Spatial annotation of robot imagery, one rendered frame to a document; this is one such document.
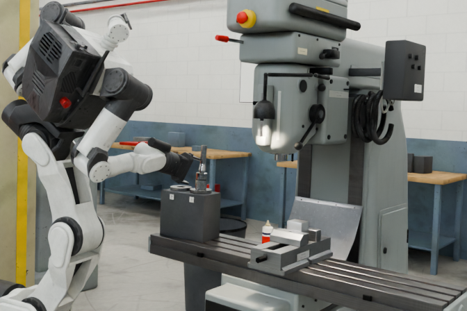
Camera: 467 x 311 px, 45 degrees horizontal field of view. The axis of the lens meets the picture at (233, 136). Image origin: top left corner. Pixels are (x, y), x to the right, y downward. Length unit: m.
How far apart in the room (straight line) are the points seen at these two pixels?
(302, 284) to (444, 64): 4.56
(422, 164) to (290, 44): 4.00
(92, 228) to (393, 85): 1.18
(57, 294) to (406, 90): 1.43
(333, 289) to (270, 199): 5.39
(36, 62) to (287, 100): 0.85
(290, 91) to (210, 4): 6.10
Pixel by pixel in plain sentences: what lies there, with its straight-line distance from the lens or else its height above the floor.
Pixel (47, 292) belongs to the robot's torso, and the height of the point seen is 0.78.
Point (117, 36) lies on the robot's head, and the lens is 1.96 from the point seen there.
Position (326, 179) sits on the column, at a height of 1.18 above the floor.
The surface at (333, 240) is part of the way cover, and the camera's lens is 2.32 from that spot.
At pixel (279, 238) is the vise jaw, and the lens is 1.99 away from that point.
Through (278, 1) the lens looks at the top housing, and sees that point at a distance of 1.85.
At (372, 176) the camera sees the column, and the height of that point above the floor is 1.21.
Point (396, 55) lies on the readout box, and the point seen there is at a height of 1.67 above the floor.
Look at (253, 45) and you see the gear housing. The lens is 1.99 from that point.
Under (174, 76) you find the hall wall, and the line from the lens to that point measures 8.33.
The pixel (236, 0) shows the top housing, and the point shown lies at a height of 1.83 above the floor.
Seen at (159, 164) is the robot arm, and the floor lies 1.25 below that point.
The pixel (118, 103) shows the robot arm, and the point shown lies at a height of 1.47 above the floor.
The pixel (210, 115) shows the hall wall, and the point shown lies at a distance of 7.82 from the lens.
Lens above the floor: 1.47
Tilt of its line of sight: 3 degrees down
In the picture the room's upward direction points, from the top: 2 degrees clockwise
